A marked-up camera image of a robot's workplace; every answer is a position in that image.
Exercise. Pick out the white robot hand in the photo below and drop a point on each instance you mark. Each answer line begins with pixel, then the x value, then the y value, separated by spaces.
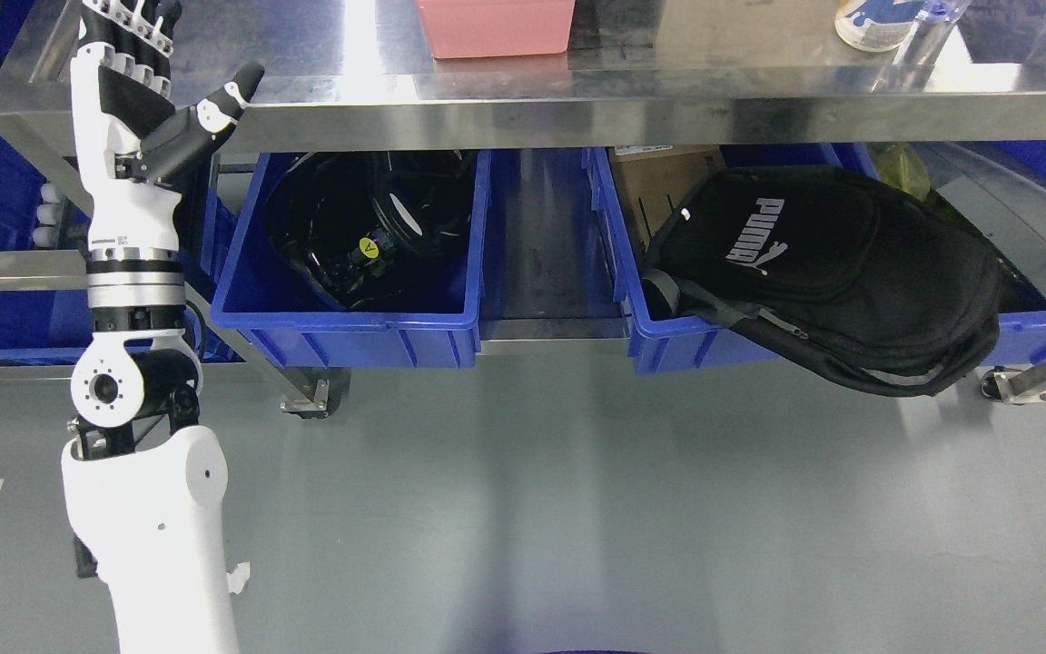
pixel 120 82

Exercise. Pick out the blue bin far left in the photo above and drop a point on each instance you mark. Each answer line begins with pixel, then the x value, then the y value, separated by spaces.
pixel 44 315

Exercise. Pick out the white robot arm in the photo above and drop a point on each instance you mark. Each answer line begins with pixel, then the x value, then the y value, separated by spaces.
pixel 143 478

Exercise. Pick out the cardboard box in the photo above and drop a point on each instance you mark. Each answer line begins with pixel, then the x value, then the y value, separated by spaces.
pixel 651 181

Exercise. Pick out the clear plastic bottle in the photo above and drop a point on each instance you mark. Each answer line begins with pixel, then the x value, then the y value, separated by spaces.
pixel 930 31

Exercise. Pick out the pink storage box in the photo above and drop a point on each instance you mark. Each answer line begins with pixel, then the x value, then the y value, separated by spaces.
pixel 485 29

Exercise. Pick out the cart caster wheel right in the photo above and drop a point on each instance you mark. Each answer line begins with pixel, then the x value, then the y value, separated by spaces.
pixel 1014 386

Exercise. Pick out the black Puma backpack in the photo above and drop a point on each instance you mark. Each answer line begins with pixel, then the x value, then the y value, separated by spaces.
pixel 847 277

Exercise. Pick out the black helmet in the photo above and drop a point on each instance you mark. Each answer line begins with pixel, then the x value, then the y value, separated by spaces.
pixel 366 230

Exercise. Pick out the stainless steel table cart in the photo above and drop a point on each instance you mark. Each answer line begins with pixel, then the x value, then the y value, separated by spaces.
pixel 343 76

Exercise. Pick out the blue bin with backpack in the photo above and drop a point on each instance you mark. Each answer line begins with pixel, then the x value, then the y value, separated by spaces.
pixel 663 345

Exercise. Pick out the blue bin with helmet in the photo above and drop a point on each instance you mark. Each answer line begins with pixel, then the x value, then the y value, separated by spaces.
pixel 269 304

